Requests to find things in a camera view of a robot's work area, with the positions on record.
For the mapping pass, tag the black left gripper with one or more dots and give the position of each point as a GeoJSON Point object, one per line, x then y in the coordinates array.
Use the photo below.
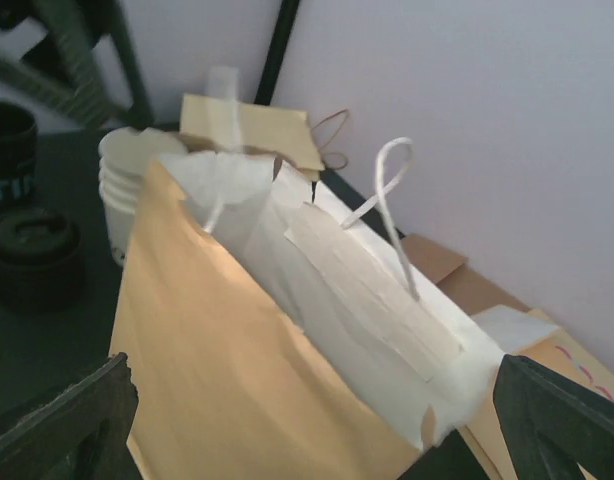
{"type": "Point", "coordinates": [60, 71]}

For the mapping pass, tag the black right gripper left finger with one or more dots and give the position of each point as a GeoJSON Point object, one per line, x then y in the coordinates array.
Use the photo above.
{"type": "Point", "coordinates": [76, 431]}

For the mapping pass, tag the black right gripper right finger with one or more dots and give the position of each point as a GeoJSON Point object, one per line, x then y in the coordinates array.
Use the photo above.
{"type": "Point", "coordinates": [552, 429]}

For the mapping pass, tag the orange paper bag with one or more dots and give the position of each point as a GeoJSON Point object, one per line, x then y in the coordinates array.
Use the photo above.
{"type": "Point", "coordinates": [272, 335]}
{"type": "Point", "coordinates": [564, 358]}

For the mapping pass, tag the white paper bag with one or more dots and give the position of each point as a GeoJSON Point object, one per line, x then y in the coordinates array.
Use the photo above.
{"type": "Point", "coordinates": [514, 331]}

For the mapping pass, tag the stack of white paper cups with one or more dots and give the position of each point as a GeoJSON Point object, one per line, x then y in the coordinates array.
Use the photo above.
{"type": "Point", "coordinates": [125, 154]}

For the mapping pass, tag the brown kraft paper bag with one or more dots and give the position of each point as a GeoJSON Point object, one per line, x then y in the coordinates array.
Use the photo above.
{"type": "Point", "coordinates": [450, 272]}

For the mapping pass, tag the black frame post left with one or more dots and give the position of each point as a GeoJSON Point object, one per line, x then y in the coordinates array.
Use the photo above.
{"type": "Point", "coordinates": [283, 28]}

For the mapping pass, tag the tan paper bag with handles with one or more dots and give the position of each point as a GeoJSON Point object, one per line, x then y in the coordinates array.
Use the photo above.
{"type": "Point", "coordinates": [264, 130]}

